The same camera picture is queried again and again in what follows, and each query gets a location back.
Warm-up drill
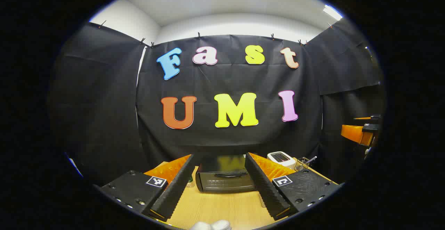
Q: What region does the metal wire basket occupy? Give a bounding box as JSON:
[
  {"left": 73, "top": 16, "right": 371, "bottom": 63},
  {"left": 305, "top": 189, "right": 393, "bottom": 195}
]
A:
[{"left": 294, "top": 157, "right": 310, "bottom": 172}]

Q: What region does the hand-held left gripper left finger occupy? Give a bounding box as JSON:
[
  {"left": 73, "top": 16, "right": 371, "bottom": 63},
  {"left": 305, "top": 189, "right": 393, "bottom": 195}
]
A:
[{"left": 94, "top": 154, "right": 196, "bottom": 222}]

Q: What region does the white toaster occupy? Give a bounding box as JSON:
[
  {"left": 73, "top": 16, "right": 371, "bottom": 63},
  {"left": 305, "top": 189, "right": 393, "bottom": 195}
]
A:
[{"left": 267, "top": 151, "right": 297, "bottom": 170}]

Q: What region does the black electric oven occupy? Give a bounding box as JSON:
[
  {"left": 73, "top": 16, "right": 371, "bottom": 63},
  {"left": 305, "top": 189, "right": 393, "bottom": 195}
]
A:
[{"left": 195, "top": 155, "right": 258, "bottom": 193}]

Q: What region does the ceiling light panel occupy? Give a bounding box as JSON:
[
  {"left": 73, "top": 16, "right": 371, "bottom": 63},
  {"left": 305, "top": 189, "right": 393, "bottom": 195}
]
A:
[{"left": 323, "top": 4, "right": 343, "bottom": 21}]

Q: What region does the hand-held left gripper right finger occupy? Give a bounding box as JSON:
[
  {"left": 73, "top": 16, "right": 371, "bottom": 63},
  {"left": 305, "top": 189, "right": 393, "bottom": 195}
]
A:
[{"left": 244, "top": 153, "right": 345, "bottom": 221}]

